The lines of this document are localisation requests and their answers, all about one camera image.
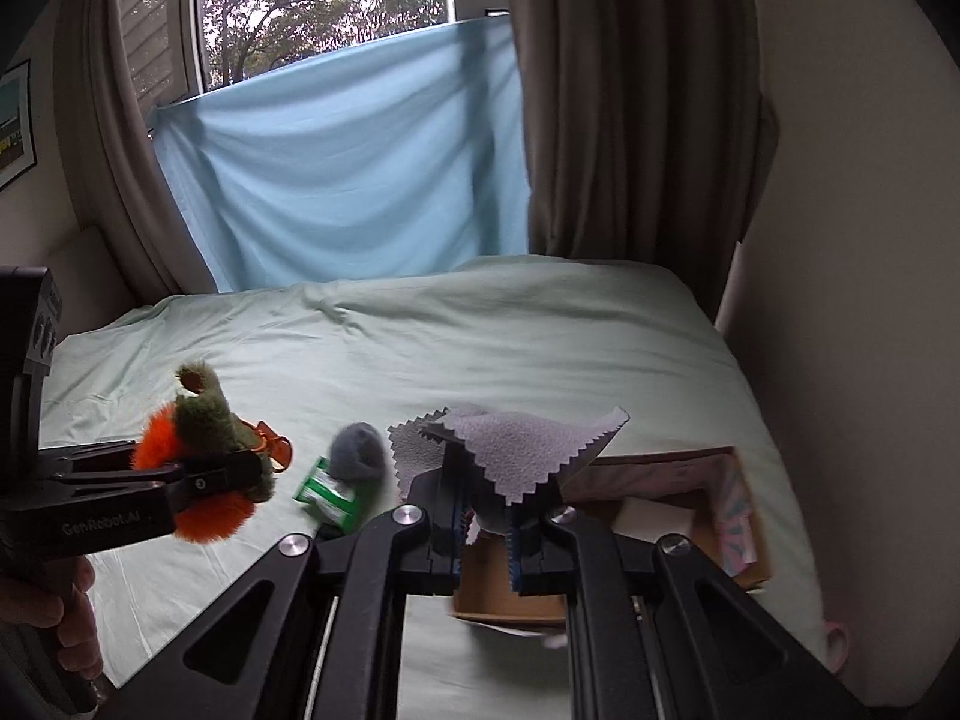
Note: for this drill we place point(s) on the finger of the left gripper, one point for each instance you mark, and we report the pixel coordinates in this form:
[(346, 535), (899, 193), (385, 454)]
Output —
[(105, 457), (204, 476)]

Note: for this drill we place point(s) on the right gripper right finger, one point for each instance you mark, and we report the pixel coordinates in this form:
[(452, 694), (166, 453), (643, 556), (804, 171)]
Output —
[(657, 630)]

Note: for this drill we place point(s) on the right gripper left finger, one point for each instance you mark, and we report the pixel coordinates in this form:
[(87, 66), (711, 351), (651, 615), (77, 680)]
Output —
[(313, 629)]

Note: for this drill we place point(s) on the orange green plush toy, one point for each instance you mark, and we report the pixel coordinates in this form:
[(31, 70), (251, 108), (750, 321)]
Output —
[(200, 424)]

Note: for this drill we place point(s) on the green wet wipes pack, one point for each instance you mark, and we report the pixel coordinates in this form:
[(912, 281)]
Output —
[(333, 502)]

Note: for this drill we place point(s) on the grey fuzzy sock ball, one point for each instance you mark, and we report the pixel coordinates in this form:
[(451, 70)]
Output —
[(357, 454)]

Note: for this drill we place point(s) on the grey microfibre cloth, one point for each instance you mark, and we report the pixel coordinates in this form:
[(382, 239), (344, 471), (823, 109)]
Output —
[(511, 455)]

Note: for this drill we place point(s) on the person's left hand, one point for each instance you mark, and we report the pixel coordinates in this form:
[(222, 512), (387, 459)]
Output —
[(56, 597)]

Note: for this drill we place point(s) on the pale green bed sheet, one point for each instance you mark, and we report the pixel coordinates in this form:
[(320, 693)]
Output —
[(547, 337)]

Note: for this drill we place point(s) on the patterned cardboard box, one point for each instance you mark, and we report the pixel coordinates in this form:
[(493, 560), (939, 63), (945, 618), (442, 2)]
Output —
[(701, 494)]

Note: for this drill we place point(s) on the beige headboard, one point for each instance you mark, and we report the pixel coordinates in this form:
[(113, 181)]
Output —
[(91, 284)]

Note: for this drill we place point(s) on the pink object beside bed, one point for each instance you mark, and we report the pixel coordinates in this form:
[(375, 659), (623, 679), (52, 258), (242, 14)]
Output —
[(837, 646)]

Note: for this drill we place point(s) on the brown left curtain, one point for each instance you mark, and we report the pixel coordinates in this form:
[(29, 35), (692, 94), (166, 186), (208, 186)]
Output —
[(114, 179)]

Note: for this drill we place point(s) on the brown curtain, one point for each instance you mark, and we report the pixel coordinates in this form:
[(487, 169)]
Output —
[(114, 179), (647, 136)]

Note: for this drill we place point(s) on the light blue hanging sheet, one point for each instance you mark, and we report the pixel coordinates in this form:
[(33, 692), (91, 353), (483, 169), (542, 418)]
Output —
[(399, 157)]

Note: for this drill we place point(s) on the brown right curtain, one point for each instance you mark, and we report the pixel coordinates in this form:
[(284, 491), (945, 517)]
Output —
[(647, 136)]

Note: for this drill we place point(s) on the framed wall picture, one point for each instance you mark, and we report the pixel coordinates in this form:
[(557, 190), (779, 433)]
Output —
[(17, 150)]

